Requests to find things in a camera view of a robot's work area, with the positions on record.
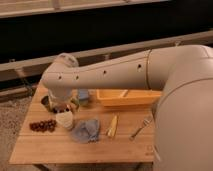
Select silver metal fork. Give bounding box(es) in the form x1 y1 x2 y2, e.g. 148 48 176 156
129 119 150 140

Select white utensil in bin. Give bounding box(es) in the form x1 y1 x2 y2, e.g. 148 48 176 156
120 90 128 98

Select wooden board table top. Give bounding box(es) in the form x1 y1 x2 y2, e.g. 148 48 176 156
10 85 154 164

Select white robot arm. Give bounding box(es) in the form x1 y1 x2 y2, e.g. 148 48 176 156
41 45 213 171

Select grey-blue crumpled cloth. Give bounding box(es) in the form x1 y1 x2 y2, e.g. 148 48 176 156
71 119 100 143

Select white paper cup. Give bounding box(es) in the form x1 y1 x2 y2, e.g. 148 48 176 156
56 112 74 130

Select dark metal cup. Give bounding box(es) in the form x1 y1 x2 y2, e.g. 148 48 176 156
41 96 50 111

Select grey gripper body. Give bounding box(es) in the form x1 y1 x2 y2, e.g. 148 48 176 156
48 88 72 108

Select bunch of dark grapes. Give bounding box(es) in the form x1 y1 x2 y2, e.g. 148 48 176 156
29 119 57 132

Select green chili pepper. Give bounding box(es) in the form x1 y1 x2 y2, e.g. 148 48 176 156
71 98 80 109

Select brown rectangular eraser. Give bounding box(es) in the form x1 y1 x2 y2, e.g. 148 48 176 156
55 104 69 113

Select yellow plastic bin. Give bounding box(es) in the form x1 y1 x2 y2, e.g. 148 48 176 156
97 89 161 106

